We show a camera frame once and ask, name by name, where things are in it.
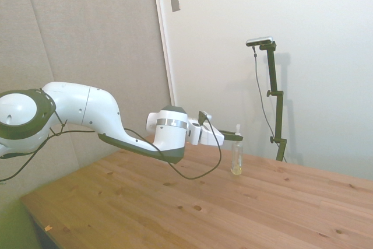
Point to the small orange scrap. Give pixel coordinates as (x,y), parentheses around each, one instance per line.
(47,227)

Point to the white door trim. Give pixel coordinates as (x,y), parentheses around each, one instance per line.
(166,56)

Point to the grey exterior camera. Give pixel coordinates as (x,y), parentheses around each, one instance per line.
(259,40)

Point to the grey wall plate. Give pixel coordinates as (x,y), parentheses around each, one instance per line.
(175,1)

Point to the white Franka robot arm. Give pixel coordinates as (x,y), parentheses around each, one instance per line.
(96,109)

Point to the clear sanitizer pump bottle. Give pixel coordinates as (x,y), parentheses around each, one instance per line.
(237,155)

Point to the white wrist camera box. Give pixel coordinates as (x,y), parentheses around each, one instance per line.
(203,116)

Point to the black camera stand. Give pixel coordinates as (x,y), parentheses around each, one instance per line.
(275,94)

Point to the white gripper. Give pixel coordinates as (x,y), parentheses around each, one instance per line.
(208,136)

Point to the green blurry object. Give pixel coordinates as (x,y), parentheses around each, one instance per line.
(14,228)

